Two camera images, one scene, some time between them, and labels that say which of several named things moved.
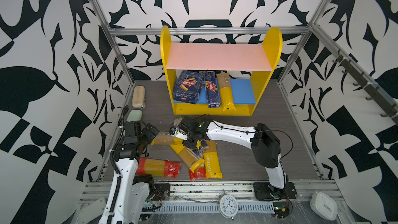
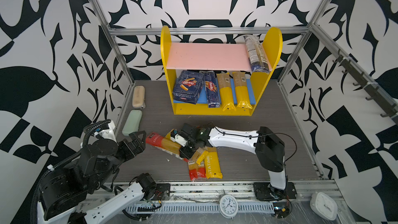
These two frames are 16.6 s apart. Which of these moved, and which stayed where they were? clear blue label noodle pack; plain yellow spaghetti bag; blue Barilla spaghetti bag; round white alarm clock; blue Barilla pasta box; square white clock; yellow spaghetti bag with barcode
Moved: yellow spaghetti bag with barcode; clear blue label noodle pack
Stayed: round white alarm clock; blue Barilla spaghetti bag; square white clock; plain yellow spaghetti bag; blue Barilla pasta box
